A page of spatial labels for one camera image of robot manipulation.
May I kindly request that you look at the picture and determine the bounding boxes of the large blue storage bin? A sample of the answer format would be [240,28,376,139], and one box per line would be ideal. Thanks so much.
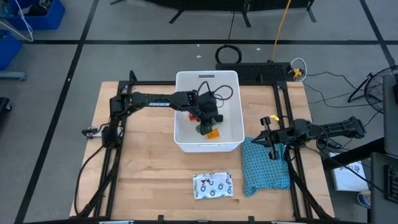
[4,0,66,31]

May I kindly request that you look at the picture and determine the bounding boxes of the black floor fan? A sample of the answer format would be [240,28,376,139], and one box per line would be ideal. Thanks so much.
[347,65,398,114]

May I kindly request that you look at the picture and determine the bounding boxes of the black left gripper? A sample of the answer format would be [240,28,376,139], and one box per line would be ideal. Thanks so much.
[195,92,224,136]

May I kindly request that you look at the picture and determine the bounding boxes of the grey flat bar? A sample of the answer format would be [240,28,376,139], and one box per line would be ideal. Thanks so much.
[0,70,27,81]

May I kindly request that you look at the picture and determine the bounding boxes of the orange pill bottle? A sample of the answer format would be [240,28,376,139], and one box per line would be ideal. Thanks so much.
[206,128,222,141]

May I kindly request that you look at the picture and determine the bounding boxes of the yellow extension cable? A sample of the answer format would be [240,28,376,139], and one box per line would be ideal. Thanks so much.
[270,0,292,62]

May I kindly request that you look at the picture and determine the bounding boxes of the thin white hanging cable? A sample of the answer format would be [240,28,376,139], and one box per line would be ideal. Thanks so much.
[0,0,34,43]

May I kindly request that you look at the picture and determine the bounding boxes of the blue white round object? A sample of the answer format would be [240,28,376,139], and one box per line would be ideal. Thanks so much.
[356,190,373,210]

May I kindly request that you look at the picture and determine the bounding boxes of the black perforated box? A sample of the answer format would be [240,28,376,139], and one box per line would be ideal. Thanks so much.
[215,62,295,83]

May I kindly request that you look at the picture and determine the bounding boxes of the small blue storage bin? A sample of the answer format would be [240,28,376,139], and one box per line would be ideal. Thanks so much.
[0,29,22,71]

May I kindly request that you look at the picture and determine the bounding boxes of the white star-print pouch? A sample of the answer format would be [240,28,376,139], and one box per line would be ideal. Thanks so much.
[192,171,234,200]

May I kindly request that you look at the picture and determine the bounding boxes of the black floor cables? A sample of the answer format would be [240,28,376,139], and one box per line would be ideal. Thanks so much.
[303,71,383,149]

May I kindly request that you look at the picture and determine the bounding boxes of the white printed paper sheet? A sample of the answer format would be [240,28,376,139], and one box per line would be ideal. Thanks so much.
[329,152,369,192]

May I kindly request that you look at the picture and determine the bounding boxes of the black coiled cable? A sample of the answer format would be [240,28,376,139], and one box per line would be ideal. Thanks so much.
[215,11,243,65]

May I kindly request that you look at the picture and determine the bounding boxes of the black slanted beam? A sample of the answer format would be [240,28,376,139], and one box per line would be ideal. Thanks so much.
[322,136,386,170]

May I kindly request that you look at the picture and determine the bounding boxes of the black arm base cable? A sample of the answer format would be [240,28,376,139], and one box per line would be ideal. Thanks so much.
[73,145,104,215]

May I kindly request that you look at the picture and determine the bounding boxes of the grey monitor panel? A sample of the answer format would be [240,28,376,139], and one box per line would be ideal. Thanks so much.
[382,73,398,156]

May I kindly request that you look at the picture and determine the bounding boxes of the black stand legs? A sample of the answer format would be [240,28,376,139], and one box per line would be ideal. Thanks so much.
[110,0,317,28]

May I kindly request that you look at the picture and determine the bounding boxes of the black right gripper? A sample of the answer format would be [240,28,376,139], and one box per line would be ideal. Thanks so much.
[251,116,297,161]

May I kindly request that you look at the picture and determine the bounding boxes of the white looped cable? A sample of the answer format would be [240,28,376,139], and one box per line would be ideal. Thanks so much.
[290,57,308,82]

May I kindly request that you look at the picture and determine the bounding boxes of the black looped gripper cable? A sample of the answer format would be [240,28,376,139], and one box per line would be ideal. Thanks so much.
[197,80,234,108]

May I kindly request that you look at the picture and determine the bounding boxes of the black metal table frame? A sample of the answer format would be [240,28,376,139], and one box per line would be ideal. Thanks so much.
[74,70,335,222]

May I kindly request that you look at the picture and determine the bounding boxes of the teal patterned cloth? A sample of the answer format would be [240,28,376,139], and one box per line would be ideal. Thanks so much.
[241,137,291,198]

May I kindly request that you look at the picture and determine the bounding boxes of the white plastic bin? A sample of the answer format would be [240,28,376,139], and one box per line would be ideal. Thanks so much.
[173,70,246,153]

